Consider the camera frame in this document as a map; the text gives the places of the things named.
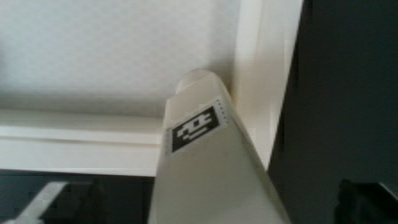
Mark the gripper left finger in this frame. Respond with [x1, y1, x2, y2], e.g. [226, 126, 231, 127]
[11, 180, 150, 224]

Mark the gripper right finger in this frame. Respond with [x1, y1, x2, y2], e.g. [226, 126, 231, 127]
[334, 179, 398, 224]

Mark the white desk top tray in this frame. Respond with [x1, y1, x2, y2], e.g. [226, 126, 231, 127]
[0, 0, 304, 176]

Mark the white leg with tag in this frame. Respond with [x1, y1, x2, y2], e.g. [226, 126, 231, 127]
[148, 70, 294, 224]

